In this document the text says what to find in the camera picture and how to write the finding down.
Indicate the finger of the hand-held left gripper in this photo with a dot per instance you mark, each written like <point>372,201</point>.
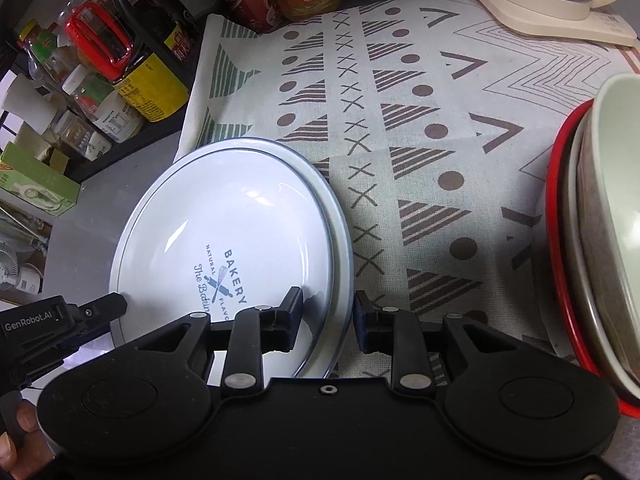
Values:
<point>102,310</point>

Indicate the white plate crossed utensils print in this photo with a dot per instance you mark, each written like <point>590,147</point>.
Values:
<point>225,220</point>

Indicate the small white fan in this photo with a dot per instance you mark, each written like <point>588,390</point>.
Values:
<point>20,270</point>

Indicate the patterned tablecloth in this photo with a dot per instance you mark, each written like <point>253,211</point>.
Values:
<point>425,135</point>

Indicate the person's left hand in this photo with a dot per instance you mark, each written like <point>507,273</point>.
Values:
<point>27,455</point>

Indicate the red-rimmed white bowl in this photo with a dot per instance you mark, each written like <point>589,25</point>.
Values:
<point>557,220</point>

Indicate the pale green bowl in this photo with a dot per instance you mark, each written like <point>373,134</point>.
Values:
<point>615,200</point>

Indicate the white paper cup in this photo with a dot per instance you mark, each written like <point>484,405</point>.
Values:
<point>30,105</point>

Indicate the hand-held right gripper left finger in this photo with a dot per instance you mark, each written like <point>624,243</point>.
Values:
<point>295,306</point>

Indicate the spice jar white label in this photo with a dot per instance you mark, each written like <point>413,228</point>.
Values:
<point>85,135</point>

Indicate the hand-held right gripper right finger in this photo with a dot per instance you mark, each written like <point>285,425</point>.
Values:
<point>361,321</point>

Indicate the green box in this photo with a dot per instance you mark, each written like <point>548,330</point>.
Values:
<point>35,180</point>

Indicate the dark soy sauce bottle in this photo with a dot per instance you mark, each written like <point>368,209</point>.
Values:
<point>160,15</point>

